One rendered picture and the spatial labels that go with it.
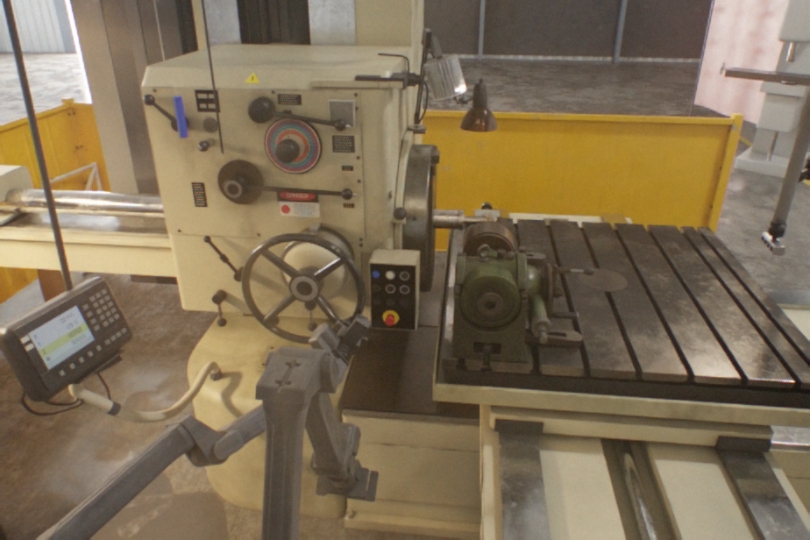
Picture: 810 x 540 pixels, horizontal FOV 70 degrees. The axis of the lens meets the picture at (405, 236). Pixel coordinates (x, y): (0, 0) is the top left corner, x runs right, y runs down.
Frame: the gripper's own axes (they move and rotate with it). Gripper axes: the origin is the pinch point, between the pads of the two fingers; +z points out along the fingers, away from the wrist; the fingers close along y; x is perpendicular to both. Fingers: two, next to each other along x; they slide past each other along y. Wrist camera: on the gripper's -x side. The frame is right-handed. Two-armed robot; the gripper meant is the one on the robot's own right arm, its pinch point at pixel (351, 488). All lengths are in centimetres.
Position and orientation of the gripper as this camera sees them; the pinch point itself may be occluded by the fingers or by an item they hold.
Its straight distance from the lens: 155.4
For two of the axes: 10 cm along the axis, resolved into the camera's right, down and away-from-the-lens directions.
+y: -9.9, -0.6, 1.3
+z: 0.7, 5.8, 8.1
